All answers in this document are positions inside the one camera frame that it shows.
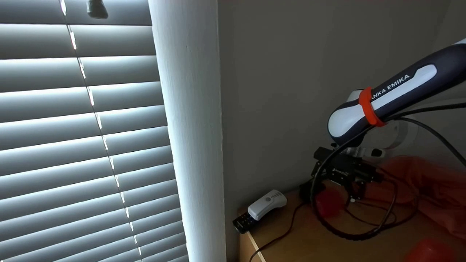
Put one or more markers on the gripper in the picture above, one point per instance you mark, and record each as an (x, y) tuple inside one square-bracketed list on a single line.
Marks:
[(355, 171)]

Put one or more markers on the orange cloth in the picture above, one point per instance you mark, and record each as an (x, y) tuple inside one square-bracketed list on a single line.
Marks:
[(437, 189)]

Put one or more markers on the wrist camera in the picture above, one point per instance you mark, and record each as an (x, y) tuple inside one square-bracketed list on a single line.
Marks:
[(324, 154)]

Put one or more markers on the black remote control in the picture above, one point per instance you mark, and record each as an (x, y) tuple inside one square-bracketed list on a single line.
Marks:
[(243, 222)]

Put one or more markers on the white remote control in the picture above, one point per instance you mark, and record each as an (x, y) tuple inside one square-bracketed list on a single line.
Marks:
[(265, 205)]

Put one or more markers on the red plastic cup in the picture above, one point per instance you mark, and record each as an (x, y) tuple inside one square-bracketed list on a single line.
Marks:
[(329, 203), (431, 251)]

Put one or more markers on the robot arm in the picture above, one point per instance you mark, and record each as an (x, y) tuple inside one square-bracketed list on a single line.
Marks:
[(400, 91)]

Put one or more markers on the white window blind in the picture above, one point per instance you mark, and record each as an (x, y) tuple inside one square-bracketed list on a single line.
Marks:
[(72, 145)]

